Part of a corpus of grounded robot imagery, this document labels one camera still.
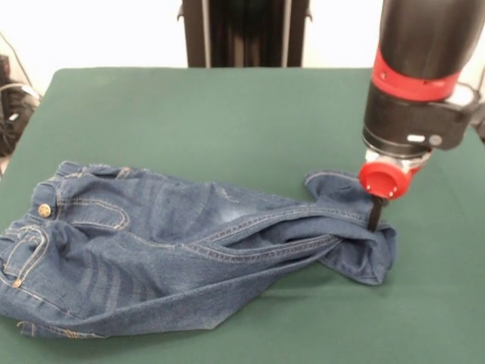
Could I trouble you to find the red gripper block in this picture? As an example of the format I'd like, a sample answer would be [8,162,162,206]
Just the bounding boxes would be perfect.
[358,158,433,231]

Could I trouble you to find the blue denim jeans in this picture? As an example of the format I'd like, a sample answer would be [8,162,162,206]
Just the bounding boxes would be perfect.
[0,161,398,339]

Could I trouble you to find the black wheeled chair base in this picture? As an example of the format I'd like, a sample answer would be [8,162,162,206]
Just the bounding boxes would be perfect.
[0,55,42,157]
[459,87,485,143]

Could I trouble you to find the dark green table cloth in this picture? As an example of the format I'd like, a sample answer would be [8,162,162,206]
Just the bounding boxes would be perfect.
[0,67,485,364]

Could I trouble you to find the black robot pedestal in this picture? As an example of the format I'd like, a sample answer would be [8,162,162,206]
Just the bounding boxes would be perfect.
[181,0,312,68]

